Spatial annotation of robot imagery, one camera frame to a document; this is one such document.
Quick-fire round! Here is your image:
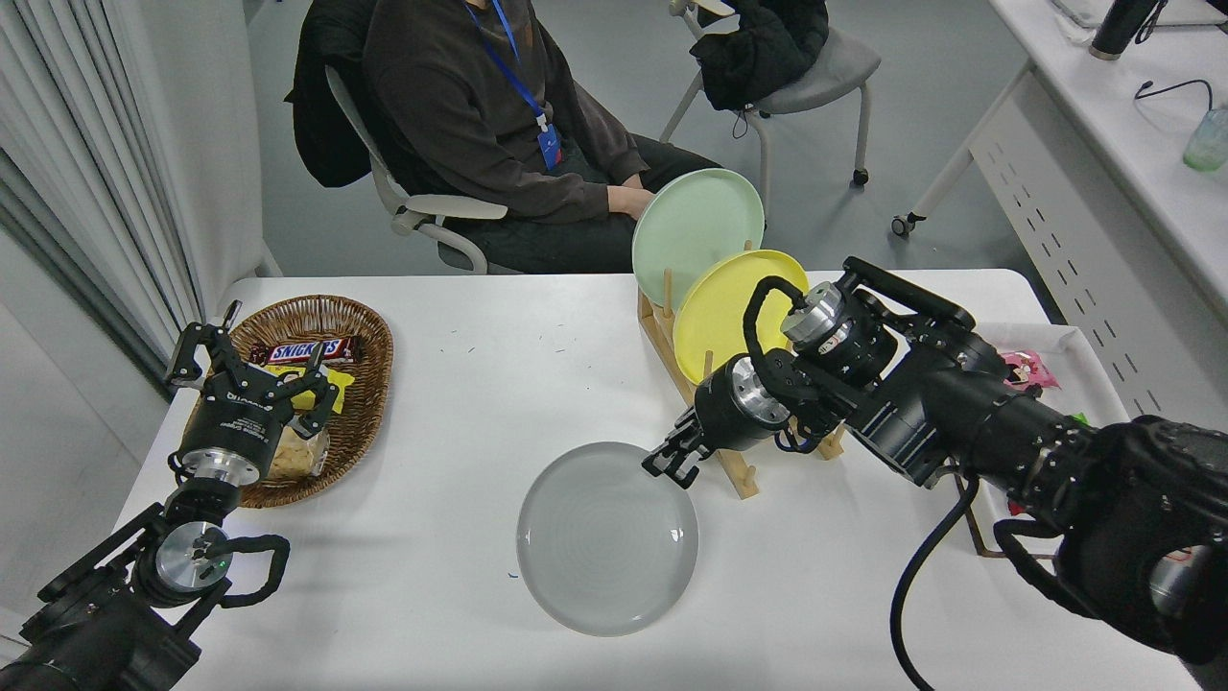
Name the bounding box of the white desk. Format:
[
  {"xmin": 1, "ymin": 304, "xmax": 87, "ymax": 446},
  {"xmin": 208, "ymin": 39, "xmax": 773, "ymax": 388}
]
[{"xmin": 892, "ymin": 0, "xmax": 1228, "ymax": 423}]

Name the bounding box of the pale green plate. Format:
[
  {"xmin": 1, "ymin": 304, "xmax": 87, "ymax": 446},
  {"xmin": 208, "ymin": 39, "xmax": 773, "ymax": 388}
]
[{"xmin": 631, "ymin": 169, "xmax": 767, "ymax": 313}]

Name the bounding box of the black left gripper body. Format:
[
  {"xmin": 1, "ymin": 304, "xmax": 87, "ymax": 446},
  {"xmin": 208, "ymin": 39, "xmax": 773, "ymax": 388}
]
[{"xmin": 180, "ymin": 384, "xmax": 290, "ymax": 465}]

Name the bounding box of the grey plate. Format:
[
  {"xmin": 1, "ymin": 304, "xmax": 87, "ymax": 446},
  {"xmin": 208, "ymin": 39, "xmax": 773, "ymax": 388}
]
[{"xmin": 516, "ymin": 441, "xmax": 700, "ymax": 637}]

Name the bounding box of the pale green cup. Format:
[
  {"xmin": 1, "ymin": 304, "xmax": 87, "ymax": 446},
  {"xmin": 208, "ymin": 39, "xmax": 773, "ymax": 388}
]
[{"xmin": 1183, "ymin": 106, "xmax": 1228, "ymax": 175}]

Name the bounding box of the brown wicker basket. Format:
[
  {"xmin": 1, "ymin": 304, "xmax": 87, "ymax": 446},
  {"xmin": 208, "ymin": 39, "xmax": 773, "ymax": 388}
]
[{"xmin": 206, "ymin": 295, "xmax": 395, "ymax": 509}]

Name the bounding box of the pink snack pack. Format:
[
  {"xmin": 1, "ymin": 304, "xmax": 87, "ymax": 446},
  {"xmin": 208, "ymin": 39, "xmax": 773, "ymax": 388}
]
[{"xmin": 998, "ymin": 350, "xmax": 1061, "ymax": 393}]

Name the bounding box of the person's hand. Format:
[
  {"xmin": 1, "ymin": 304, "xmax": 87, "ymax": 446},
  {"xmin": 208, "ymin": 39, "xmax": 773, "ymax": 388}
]
[{"xmin": 607, "ymin": 182, "xmax": 658, "ymax": 220}]

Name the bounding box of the black jacket on grey chair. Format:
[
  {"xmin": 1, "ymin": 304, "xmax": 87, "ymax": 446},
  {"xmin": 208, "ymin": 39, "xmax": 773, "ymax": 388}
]
[{"xmin": 691, "ymin": 0, "xmax": 832, "ymax": 113}]

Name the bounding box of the black bottle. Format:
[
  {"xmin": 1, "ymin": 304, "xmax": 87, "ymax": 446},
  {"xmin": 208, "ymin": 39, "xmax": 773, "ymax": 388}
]
[{"xmin": 1091, "ymin": 0, "xmax": 1167, "ymax": 62}]

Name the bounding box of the wooden plate rack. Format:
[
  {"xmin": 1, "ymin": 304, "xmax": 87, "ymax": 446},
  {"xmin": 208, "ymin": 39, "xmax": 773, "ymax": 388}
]
[{"xmin": 638, "ymin": 240, "xmax": 847, "ymax": 500}]

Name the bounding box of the white rectangular tray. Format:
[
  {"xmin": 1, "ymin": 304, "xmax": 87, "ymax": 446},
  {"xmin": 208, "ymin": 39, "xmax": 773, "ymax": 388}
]
[{"xmin": 959, "ymin": 322, "xmax": 1143, "ymax": 556}]

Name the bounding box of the black jacket on white chair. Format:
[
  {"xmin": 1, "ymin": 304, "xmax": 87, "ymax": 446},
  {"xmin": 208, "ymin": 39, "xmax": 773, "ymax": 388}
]
[{"xmin": 286, "ymin": 0, "xmax": 385, "ymax": 188}]

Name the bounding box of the grey wheeled chair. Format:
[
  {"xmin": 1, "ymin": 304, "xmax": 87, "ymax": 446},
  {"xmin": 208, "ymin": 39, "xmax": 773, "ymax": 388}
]
[{"xmin": 660, "ymin": 0, "xmax": 884, "ymax": 214}]

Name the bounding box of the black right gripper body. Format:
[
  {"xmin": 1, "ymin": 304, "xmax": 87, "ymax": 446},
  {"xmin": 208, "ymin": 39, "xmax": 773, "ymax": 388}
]
[{"xmin": 693, "ymin": 355, "xmax": 749, "ymax": 452}]

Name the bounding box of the yellow plate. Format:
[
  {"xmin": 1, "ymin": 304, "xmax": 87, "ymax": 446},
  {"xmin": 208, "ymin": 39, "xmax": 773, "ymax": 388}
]
[{"xmin": 672, "ymin": 250, "xmax": 810, "ymax": 387}]

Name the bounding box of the yellow snack pack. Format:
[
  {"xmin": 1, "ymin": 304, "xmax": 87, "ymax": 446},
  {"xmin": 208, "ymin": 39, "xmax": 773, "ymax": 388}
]
[{"xmin": 259, "ymin": 363, "xmax": 357, "ymax": 414}]

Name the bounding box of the Snickers chocolate bar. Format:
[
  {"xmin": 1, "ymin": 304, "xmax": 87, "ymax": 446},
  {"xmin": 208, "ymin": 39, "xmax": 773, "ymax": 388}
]
[{"xmin": 251, "ymin": 335, "xmax": 366, "ymax": 368}]

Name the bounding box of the black cable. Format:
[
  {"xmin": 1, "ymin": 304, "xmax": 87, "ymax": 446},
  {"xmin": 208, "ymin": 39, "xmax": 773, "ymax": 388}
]
[{"xmin": 1136, "ymin": 80, "xmax": 1217, "ymax": 111}]

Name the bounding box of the blue lanyard with badge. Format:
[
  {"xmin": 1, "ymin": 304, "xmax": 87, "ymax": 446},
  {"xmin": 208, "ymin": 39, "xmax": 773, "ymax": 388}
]
[{"xmin": 464, "ymin": 0, "xmax": 565, "ymax": 172}]

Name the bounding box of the white office chair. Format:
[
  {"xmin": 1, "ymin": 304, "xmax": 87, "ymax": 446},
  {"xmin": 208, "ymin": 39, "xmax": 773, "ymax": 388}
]
[{"xmin": 324, "ymin": 65, "xmax": 509, "ymax": 276}]

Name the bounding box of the white curtain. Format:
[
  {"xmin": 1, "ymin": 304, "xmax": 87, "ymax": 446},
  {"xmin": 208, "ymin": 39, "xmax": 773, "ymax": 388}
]
[{"xmin": 0, "ymin": 0, "xmax": 207, "ymax": 385}]

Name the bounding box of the clear bag of crackers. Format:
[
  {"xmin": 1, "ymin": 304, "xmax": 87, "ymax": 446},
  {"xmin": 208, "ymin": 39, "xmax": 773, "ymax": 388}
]
[{"xmin": 267, "ymin": 422, "xmax": 332, "ymax": 481}]

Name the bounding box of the person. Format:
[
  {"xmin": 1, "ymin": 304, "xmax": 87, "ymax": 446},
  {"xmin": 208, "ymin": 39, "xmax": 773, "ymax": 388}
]
[{"xmin": 363, "ymin": 0, "xmax": 722, "ymax": 274}]

